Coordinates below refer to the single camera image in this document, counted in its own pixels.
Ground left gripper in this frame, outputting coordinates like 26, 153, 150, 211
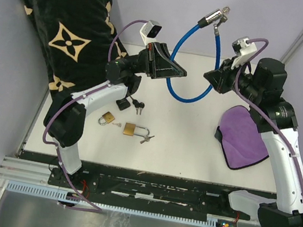
123, 37, 192, 85

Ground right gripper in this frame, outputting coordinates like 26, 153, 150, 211
202, 50, 268, 105

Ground blue cable lock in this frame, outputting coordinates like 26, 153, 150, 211
166, 9, 221, 104

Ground silver cable lock keys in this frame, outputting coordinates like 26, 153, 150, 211
218, 6, 231, 25

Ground long-shackle brass padlock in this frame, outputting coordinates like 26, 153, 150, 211
123, 122, 150, 138

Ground small silver key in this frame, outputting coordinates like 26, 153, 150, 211
112, 122, 122, 127

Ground small brass padlock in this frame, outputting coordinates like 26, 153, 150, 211
98, 112, 115, 126

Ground long padlock keys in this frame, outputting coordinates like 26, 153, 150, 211
140, 136, 154, 144

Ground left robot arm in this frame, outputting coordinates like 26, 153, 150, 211
43, 42, 187, 188

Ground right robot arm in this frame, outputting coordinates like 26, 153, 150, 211
204, 58, 303, 227

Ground purple cloth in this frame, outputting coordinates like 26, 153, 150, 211
215, 105, 269, 170

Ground black floral plush pillow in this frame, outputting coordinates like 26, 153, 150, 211
23, 0, 127, 96

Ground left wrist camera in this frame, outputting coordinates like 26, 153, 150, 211
139, 20, 162, 46

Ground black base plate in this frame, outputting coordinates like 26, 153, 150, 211
46, 154, 256, 225

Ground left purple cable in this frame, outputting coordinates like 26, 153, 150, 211
30, 5, 150, 218

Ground blue cable duct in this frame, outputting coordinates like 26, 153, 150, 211
6, 181, 218, 227

